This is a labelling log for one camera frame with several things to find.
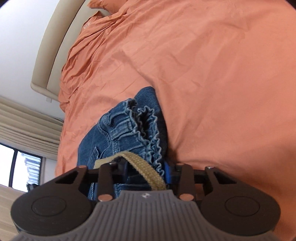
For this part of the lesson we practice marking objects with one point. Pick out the beige upholstered headboard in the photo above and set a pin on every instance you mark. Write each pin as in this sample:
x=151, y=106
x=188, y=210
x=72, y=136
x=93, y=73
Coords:
x=61, y=32

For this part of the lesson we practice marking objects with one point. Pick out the orange duvet cover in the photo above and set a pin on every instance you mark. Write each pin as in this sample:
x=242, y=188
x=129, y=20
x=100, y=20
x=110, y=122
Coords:
x=224, y=75

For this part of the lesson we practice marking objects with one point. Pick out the blue denim jeans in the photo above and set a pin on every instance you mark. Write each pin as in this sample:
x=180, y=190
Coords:
x=135, y=125

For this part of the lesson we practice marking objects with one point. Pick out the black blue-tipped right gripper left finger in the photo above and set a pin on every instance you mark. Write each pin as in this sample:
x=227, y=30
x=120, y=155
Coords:
x=67, y=201

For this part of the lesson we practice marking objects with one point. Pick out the beige curtain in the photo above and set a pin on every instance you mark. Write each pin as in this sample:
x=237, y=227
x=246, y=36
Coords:
x=28, y=130

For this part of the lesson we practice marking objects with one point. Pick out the orange pillow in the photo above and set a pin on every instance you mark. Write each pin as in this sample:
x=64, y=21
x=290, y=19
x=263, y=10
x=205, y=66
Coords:
x=112, y=6

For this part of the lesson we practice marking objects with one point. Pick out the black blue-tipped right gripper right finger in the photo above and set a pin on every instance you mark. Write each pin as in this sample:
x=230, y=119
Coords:
x=225, y=202

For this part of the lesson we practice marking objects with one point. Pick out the black framed window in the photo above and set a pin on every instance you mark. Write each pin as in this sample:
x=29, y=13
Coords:
x=19, y=170

